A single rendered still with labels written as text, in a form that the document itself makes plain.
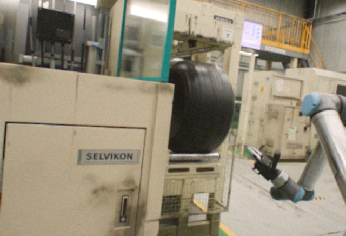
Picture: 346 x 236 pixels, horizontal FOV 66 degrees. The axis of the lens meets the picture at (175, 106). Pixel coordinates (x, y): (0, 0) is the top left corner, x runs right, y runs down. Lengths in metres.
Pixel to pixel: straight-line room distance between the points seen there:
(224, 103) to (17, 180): 1.03
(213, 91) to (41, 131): 0.95
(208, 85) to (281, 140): 4.87
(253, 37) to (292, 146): 2.52
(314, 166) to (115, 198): 1.17
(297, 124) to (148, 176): 5.84
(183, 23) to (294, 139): 4.99
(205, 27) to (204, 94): 0.67
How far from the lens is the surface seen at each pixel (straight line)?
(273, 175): 1.55
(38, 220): 0.71
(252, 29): 5.89
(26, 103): 0.64
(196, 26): 1.87
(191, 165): 1.49
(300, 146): 6.64
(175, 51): 1.93
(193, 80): 1.39
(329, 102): 1.39
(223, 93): 1.43
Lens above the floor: 1.24
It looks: 3 degrees down
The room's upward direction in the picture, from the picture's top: 6 degrees clockwise
